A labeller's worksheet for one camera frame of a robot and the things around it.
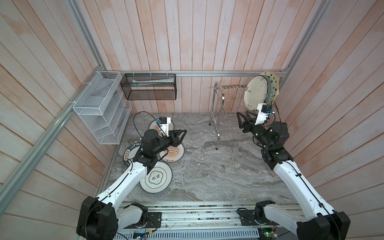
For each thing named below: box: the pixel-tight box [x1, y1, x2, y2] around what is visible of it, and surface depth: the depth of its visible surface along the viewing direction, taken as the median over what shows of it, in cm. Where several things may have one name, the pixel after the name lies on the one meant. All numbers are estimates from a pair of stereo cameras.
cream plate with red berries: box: [243, 75, 269, 112], surface depth 82 cm
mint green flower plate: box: [260, 74, 272, 105], surface depth 75 cm
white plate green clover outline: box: [139, 161, 173, 194], surface depth 88 cm
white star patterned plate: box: [260, 70, 279, 104], surface depth 76 cm
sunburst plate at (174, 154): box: [159, 143, 185, 163], surface depth 100 cm
